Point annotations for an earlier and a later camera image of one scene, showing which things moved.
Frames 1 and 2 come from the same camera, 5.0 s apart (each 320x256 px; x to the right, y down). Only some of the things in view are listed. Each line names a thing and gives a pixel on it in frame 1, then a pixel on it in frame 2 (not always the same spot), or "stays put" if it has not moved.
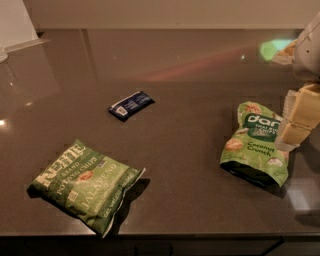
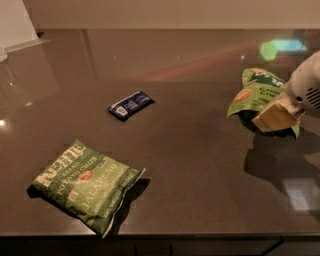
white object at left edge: [16, 28] stays put
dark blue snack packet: [127, 107] stays put
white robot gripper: [309, 53] → [304, 87]
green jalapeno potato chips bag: [87, 184] stays put
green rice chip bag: [250, 150] → [259, 90]
